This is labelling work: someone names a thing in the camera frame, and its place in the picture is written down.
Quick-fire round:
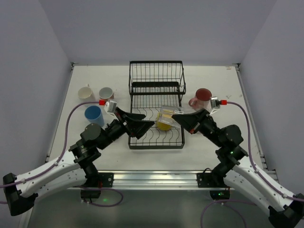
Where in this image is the pink floral mug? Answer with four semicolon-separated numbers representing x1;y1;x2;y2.
188;88;212;110

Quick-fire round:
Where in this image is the yellow mug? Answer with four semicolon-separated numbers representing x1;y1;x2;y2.
156;113;171;131

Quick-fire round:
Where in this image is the clear glass cup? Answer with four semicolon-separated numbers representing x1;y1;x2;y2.
157;105;184;128

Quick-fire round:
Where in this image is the blue tumbler cup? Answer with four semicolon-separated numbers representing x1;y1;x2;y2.
85;105;105;127

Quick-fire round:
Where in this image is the salmon floral mug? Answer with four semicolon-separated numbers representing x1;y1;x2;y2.
98;87;114;101

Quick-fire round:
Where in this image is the white ceramic mug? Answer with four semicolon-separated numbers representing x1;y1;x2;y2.
77;84;95;102

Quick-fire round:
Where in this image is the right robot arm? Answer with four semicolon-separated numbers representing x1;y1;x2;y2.
172;109;304;228

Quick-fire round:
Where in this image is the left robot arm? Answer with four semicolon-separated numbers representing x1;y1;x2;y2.
2;108;154;216

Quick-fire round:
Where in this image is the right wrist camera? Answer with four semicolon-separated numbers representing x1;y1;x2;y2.
208;96;221;115

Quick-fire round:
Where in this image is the black wire dish rack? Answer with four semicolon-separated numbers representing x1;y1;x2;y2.
128;60;186;150

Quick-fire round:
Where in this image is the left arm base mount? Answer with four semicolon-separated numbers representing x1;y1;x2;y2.
79;172;114;202

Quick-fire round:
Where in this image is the aluminium mounting rail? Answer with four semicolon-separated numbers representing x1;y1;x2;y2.
29;168;283;190

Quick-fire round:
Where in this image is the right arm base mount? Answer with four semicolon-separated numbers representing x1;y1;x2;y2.
196;168;231;200

